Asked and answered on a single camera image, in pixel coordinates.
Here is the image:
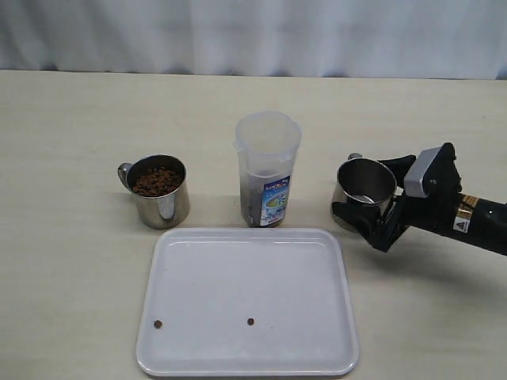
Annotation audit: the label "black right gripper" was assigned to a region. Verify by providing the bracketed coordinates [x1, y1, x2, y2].
[331, 142, 462, 252]

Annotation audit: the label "steel mug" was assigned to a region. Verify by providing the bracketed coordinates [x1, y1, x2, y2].
[117, 154, 190, 230]
[331, 153, 397, 217]

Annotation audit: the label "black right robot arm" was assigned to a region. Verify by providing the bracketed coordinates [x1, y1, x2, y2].
[330, 142, 506, 255]

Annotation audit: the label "clear plastic container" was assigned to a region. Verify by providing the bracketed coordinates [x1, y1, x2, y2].
[234, 111, 302, 228]

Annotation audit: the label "white curtain backdrop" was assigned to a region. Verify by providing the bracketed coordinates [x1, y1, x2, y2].
[1, 1, 506, 80]

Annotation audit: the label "white plastic tray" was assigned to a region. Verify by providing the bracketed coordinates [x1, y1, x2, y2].
[135, 228, 360, 378]

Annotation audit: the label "brown pellets in left mug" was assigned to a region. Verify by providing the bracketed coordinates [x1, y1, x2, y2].
[133, 167, 183, 197]

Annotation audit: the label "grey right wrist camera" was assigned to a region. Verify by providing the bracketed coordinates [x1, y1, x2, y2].
[403, 146, 441, 199]

